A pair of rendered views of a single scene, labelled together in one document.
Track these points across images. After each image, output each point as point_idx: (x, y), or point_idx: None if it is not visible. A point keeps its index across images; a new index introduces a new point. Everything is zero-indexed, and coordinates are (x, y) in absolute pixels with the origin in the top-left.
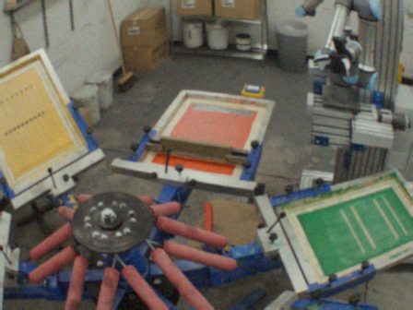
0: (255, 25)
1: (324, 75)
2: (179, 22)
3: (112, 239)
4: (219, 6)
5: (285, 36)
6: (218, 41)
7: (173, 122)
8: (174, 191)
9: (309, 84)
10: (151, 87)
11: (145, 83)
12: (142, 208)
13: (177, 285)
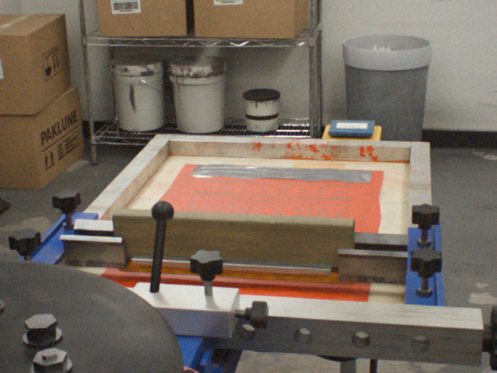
0: (291, 65)
1: None
2: (103, 69)
3: None
4: (206, 8)
5: (372, 75)
6: (201, 113)
7: (143, 203)
8: (193, 351)
9: (435, 193)
10: (45, 222)
11: (27, 214)
12: (107, 308)
13: None
